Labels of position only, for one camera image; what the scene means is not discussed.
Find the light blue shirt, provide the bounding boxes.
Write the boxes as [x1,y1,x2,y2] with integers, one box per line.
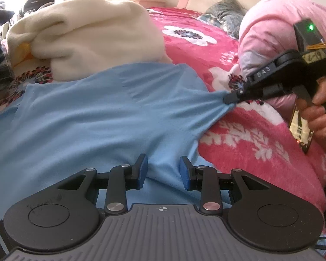
[0,62,237,261]

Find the pink quilt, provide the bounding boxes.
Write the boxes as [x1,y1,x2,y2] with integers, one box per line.
[238,0,326,115]

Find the red floral blanket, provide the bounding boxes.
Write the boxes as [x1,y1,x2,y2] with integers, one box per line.
[0,5,326,253]

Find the person's right hand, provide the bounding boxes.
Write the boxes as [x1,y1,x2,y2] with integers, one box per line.
[299,79,326,142]

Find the cream fleece cloth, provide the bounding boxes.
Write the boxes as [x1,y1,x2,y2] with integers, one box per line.
[7,0,172,82]

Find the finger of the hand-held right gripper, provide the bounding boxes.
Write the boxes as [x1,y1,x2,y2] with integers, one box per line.
[223,80,261,105]

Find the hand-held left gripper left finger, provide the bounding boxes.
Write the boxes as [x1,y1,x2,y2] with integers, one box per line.
[57,154,148,215]

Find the grey patterned pillow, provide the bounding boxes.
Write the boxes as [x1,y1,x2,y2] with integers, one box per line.
[198,0,248,39]

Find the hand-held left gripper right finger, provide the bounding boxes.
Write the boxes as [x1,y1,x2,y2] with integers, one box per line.
[179,156,271,215]

